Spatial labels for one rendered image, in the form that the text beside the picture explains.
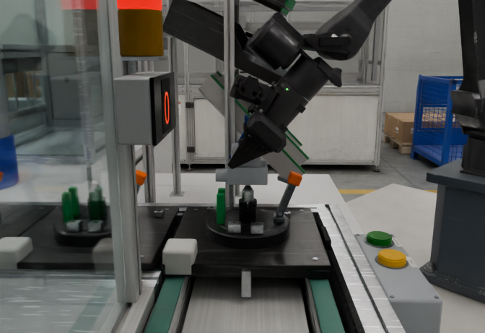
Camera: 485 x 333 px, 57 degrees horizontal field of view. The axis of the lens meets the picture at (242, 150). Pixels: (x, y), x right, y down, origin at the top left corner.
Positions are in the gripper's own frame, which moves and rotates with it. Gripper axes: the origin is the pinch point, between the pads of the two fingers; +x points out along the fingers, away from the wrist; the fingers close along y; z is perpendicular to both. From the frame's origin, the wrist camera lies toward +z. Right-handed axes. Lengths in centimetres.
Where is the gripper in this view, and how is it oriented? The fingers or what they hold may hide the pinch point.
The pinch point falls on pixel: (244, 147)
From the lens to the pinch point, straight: 72.5
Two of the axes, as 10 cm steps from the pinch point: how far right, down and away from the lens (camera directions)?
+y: -0.2, 2.3, -9.7
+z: -7.6, -6.4, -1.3
